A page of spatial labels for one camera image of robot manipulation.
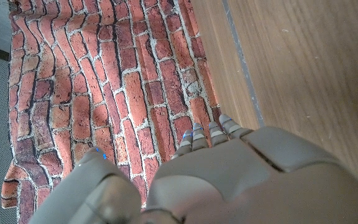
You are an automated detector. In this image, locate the red brick print backdrop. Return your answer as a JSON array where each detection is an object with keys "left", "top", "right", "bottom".
[{"left": 1, "top": 0, "right": 222, "bottom": 224}]

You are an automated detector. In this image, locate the grey tape outline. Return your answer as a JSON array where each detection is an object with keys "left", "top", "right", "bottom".
[{"left": 221, "top": 0, "right": 265, "bottom": 128}]

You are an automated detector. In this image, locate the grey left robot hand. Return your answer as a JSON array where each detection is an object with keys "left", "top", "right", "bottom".
[{"left": 28, "top": 113, "right": 358, "bottom": 224}]

